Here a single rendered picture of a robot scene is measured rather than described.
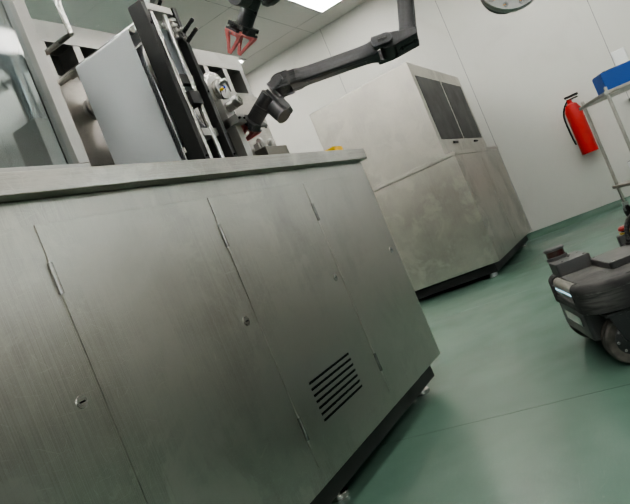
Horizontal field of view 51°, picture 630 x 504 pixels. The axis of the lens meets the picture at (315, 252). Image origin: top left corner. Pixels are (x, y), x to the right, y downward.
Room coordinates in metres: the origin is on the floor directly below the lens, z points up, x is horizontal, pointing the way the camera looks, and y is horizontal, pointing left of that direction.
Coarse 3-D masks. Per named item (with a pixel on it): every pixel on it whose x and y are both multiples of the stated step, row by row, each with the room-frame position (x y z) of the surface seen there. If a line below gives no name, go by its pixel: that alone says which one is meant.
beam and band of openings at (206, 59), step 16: (48, 32) 2.13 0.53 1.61; (64, 32) 2.19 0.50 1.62; (80, 32) 2.26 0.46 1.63; (96, 32) 2.33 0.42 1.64; (64, 48) 2.20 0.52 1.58; (80, 48) 2.25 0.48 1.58; (96, 48) 2.31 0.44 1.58; (192, 48) 2.85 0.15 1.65; (64, 64) 2.23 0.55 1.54; (208, 64) 2.92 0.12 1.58; (224, 64) 3.04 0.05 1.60; (240, 64) 3.18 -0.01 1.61; (240, 80) 3.16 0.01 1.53
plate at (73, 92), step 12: (72, 84) 2.13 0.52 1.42; (72, 96) 2.11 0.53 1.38; (84, 96) 2.16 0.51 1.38; (252, 96) 3.16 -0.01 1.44; (72, 108) 2.09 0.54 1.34; (240, 108) 3.02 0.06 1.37; (84, 120) 2.12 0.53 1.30; (96, 120) 2.17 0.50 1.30; (264, 120) 3.17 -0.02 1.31; (84, 132) 2.10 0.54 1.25; (96, 132) 2.15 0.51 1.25; (264, 132) 3.13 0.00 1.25; (84, 144) 2.08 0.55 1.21; (96, 144) 2.13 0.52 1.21; (252, 144) 2.99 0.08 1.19; (96, 156) 2.11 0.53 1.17; (108, 156) 2.16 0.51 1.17
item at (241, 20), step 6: (240, 12) 2.12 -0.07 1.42; (246, 12) 2.11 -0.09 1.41; (252, 12) 2.11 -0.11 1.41; (240, 18) 2.12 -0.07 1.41; (246, 18) 2.11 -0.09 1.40; (252, 18) 2.12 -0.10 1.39; (234, 24) 2.11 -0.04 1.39; (240, 24) 2.12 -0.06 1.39; (246, 24) 2.12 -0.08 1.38; (252, 24) 2.14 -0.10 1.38; (246, 30) 2.13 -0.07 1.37; (252, 30) 2.15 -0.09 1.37; (258, 30) 2.17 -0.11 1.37
